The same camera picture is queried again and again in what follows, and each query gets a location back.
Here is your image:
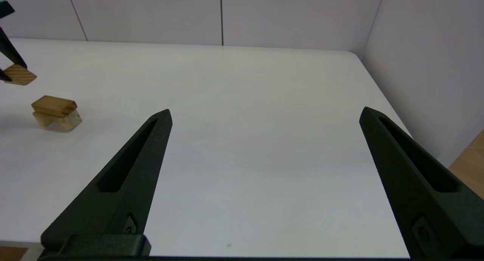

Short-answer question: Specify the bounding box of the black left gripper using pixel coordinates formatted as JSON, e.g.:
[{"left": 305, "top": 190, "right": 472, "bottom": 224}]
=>
[{"left": 0, "top": 1, "right": 28, "bottom": 82}]

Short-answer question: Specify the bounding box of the triangular wooden building block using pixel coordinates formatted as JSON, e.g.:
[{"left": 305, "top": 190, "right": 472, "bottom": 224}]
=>
[{"left": 3, "top": 64, "right": 37, "bottom": 86}]

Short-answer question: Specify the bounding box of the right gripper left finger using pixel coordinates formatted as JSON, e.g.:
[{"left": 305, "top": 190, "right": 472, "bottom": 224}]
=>
[{"left": 41, "top": 109, "right": 173, "bottom": 252}]

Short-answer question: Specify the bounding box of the arched wooden building block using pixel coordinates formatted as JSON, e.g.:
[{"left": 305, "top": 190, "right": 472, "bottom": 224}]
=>
[{"left": 33, "top": 110, "right": 82, "bottom": 132}]

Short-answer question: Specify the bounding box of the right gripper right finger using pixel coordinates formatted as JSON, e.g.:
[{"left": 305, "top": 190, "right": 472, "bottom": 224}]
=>
[{"left": 358, "top": 107, "right": 484, "bottom": 261}]

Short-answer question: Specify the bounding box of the rectangular wooden building block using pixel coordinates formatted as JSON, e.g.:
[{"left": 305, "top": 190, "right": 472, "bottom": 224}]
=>
[{"left": 31, "top": 95, "right": 78, "bottom": 118}]

